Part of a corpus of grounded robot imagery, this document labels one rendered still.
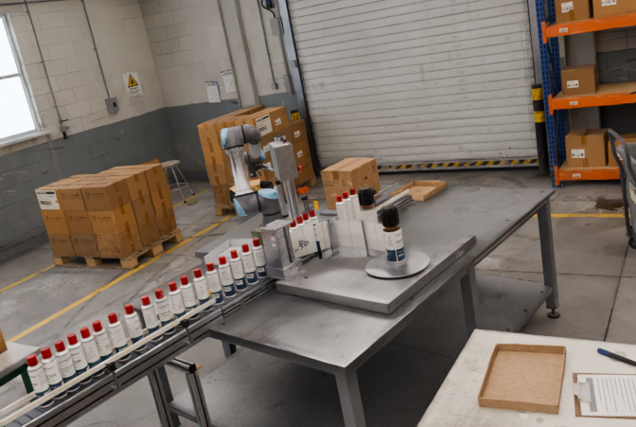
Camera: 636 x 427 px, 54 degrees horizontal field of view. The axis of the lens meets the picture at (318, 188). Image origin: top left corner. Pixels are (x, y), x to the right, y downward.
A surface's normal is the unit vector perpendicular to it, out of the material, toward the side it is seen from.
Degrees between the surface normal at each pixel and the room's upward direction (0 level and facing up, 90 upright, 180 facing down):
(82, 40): 90
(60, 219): 88
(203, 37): 90
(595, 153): 90
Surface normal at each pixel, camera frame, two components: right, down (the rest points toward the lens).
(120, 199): 0.87, -0.02
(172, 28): -0.50, 0.31
